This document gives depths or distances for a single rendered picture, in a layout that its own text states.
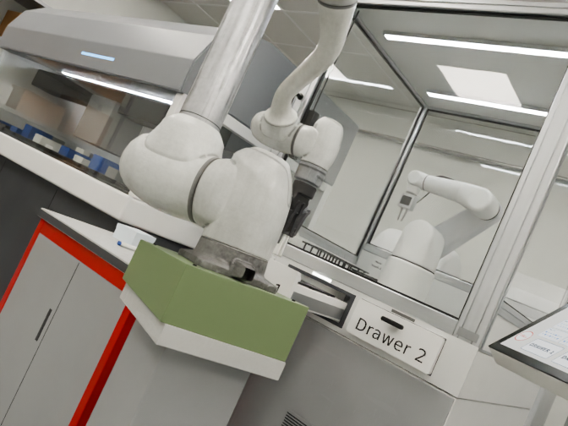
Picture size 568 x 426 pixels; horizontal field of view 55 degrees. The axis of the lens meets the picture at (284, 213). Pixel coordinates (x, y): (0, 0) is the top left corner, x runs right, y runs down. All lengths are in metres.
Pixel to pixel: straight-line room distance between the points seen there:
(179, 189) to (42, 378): 0.80
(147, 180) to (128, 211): 1.04
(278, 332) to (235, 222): 0.23
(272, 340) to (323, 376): 0.69
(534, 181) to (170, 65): 1.46
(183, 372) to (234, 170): 0.41
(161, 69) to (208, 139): 1.22
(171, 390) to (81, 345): 0.57
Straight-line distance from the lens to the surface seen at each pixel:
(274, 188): 1.12
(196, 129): 1.21
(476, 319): 1.62
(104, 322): 1.58
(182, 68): 2.31
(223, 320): 1.05
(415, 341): 1.65
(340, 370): 1.76
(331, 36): 1.46
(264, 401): 1.91
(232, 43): 1.30
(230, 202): 1.12
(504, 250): 1.64
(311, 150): 1.66
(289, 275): 1.50
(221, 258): 1.10
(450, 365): 1.63
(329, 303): 1.70
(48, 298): 1.81
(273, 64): 2.58
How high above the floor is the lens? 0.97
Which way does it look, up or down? 4 degrees up
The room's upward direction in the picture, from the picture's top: 25 degrees clockwise
